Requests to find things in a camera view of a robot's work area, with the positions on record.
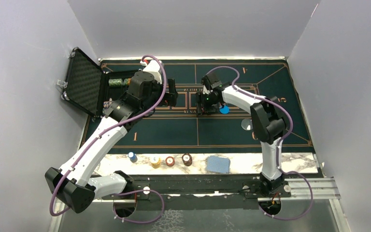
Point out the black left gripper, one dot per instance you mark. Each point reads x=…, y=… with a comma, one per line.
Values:
x=170, y=99

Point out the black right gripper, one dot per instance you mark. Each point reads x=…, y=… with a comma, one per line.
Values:
x=200, y=97

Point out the blue round button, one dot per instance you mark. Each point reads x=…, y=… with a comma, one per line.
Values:
x=224, y=109

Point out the white round button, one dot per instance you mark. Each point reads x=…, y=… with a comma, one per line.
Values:
x=246, y=124

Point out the brown poker chip stack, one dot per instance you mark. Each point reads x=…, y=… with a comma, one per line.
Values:
x=187, y=159

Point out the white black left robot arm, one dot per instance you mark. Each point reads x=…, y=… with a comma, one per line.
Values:
x=72, y=183

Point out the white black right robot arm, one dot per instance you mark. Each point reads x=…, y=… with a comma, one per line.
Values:
x=270, y=123

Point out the green poker table mat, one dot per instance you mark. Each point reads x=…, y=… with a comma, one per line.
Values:
x=181, y=130

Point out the green chips in case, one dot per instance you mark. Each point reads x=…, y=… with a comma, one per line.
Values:
x=119, y=82

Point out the blue playing card deck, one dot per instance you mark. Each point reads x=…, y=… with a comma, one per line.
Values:
x=218, y=164

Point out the red poker chip stack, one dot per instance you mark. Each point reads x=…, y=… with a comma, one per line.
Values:
x=170, y=161

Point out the mixed chips row in case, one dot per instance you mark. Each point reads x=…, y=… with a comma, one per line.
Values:
x=107, y=104

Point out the yellow poker chip stack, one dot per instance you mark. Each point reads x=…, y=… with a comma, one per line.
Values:
x=155, y=162

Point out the blue poker chip stack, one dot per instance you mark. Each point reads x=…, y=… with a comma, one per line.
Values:
x=132, y=157

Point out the black poker chip case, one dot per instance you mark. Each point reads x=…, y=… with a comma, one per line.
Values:
x=86, y=84

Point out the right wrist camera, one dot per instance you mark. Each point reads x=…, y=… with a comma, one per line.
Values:
x=210, y=81

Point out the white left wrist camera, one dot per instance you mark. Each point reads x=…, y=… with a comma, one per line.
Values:
x=153, y=67

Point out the black mounting rail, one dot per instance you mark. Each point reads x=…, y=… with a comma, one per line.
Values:
x=198, y=192

